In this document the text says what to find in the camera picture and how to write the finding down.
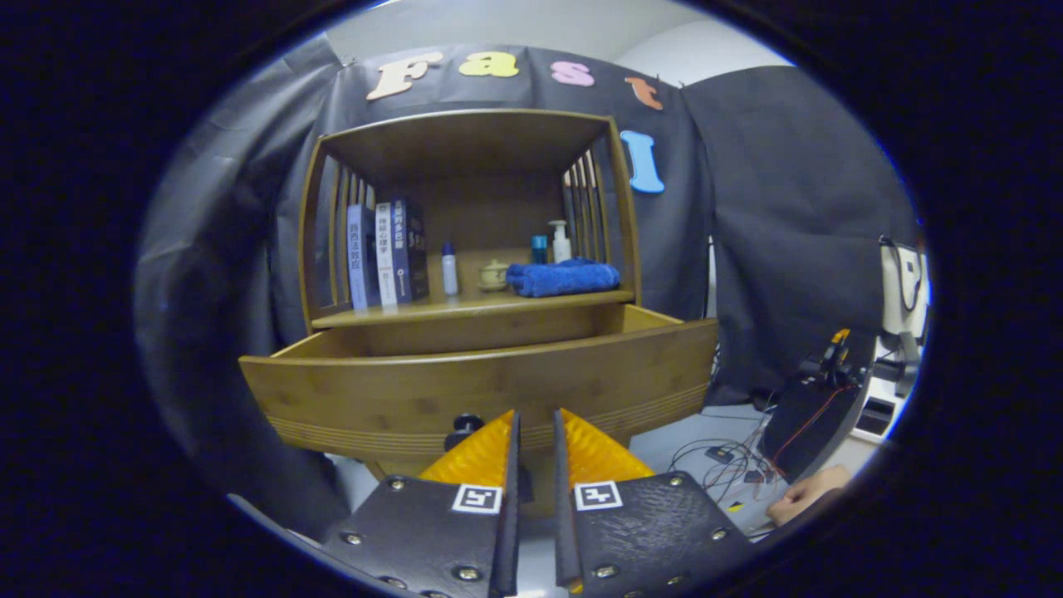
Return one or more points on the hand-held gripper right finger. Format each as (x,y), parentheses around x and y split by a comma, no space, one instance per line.
(565,531)

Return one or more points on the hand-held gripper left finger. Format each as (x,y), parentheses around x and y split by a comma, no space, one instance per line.
(508,540)

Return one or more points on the wooden drawer with black knob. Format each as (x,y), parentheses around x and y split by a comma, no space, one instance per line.
(498,382)

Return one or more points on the wooden countertop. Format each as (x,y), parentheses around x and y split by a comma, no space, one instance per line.
(465,306)

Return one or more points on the wooden cabinet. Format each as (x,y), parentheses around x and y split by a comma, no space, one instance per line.
(465,141)

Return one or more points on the blue folded towel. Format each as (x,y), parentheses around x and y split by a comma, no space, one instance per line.
(565,278)

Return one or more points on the black equipment with orange part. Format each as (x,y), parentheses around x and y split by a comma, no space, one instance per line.
(805,423)

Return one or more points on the beige lidded teacup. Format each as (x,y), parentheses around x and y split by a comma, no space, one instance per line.
(493,276)

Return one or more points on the white bottle with blue cap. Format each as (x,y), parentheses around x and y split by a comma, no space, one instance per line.
(450,274)

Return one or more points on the white pump bottle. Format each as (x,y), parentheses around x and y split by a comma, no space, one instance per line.
(562,249)

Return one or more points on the teal bottle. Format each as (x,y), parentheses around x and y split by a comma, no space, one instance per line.
(540,249)

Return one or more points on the dark navy book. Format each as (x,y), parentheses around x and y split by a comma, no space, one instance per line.
(411,249)

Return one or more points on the white spine book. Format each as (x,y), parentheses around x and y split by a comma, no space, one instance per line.
(384,257)

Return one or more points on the light blue book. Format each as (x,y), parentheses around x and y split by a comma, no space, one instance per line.
(357,266)

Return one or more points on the white box with black slot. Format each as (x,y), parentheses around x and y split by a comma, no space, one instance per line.
(872,418)

